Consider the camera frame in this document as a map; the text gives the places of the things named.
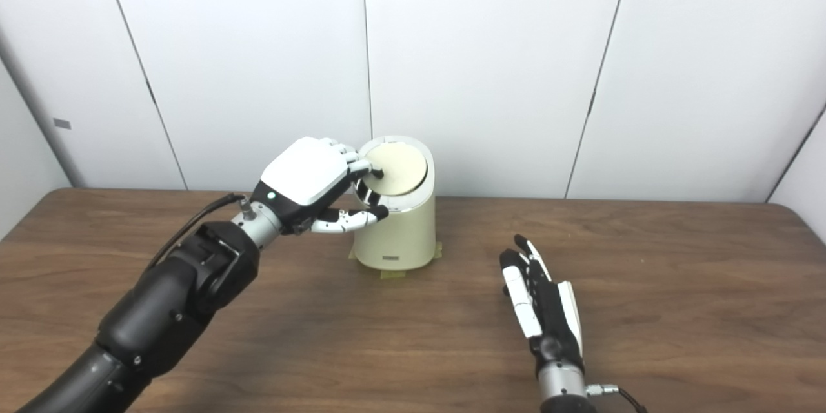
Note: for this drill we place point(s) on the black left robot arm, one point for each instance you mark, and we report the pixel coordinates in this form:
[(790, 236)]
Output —
[(168, 310)]

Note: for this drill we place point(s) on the white and black right hand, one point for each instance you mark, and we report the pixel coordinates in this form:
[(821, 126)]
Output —
[(548, 316)]

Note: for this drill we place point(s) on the cream-colored round bin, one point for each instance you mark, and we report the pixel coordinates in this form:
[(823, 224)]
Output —
[(400, 232)]

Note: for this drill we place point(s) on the cream round bin lid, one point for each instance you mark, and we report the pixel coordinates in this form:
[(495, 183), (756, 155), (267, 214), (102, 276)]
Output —
[(400, 168)]

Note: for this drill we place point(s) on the white and black left hand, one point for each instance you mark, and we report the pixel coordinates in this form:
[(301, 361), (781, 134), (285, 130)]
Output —
[(303, 174)]

